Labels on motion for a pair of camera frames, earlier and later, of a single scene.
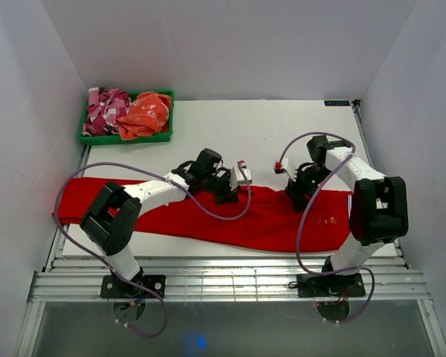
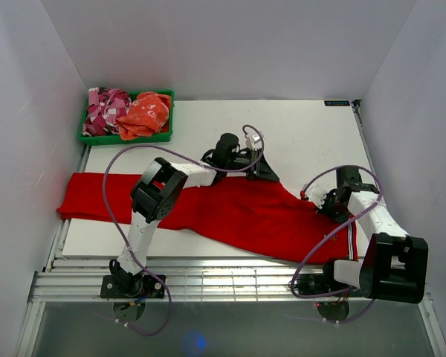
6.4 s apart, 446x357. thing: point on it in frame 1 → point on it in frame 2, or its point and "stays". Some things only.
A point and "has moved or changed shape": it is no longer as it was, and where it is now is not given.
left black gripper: (228, 196) → (262, 170)
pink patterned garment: (105, 105) stays
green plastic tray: (114, 139) stays
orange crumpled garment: (149, 113) stays
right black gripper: (296, 190) → (342, 219)
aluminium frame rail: (225, 280) stays
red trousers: (262, 218) has moved or changed shape
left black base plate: (113, 287) stays
